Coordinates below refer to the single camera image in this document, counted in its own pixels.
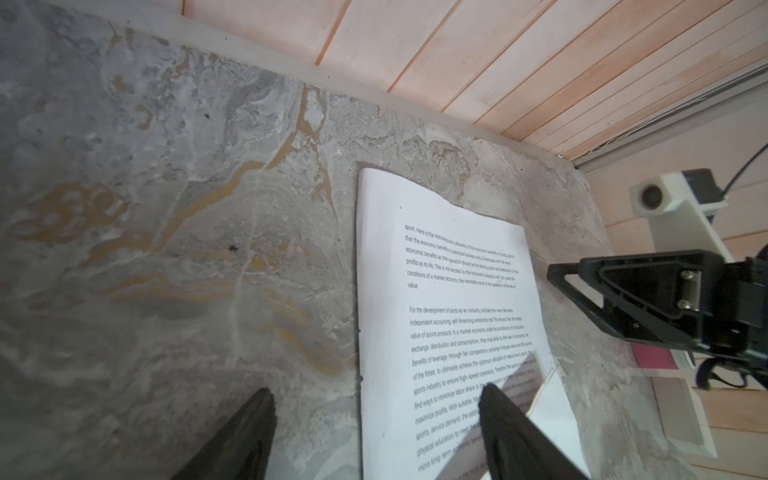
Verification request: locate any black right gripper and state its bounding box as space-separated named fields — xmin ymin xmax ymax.
xmin=547 ymin=250 xmax=767 ymax=388

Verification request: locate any white paper stack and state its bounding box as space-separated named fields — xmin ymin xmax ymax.
xmin=356 ymin=168 xmax=590 ymax=479

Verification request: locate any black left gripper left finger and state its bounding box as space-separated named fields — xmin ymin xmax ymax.
xmin=172 ymin=388 xmax=277 ymax=480

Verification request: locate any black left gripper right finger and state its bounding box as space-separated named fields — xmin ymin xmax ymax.
xmin=478 ymin=383 xmax=587 ymax=480

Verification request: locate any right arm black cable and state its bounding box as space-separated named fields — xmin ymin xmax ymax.
xmin=719 ymin=140 xmax=768 ymax=199

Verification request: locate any pink round speaker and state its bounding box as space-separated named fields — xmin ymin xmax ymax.
xmin=631 ymin=344 xmax=678 ymax=370

